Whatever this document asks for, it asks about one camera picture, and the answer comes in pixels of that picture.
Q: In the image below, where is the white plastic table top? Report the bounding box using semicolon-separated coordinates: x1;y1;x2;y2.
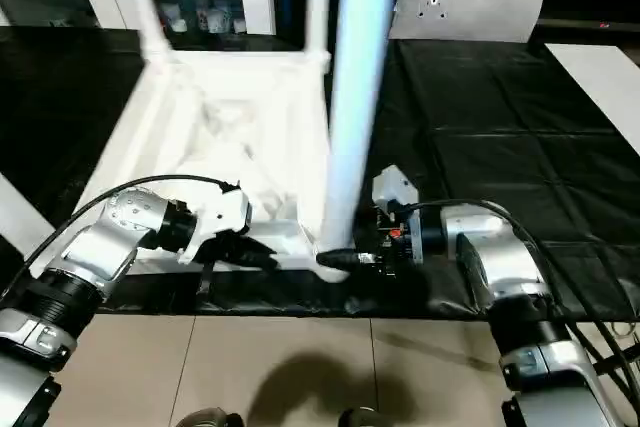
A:
74;49;351;284

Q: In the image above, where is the white plastic table leg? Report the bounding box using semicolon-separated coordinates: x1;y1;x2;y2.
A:
113;0;174;66
0;171;56;268
315;0;405;284
303;0;332;66

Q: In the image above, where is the dark right robot foot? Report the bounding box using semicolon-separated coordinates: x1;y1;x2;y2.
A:
337;406;389;427

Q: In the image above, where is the dark robot foot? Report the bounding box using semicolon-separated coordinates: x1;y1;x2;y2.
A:
337;406;389;427
174;406;246;427

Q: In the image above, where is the black work mat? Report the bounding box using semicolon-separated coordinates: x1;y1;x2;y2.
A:
0;24;640;322

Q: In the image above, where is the dark left robot foot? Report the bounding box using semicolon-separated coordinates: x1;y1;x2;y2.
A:
174;406;246;427

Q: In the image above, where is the black bar with red mark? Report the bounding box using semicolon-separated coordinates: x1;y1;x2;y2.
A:
537;20;640;31

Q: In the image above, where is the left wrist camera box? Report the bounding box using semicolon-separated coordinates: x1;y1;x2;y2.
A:
177;186;251;266

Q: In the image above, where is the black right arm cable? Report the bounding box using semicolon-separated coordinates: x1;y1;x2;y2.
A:
397;199;640;408

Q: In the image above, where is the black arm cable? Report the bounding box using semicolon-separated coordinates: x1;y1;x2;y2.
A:
0;175;244;298
397;199;640;408

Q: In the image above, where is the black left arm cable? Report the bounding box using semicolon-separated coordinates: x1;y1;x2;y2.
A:
0;175;244;298

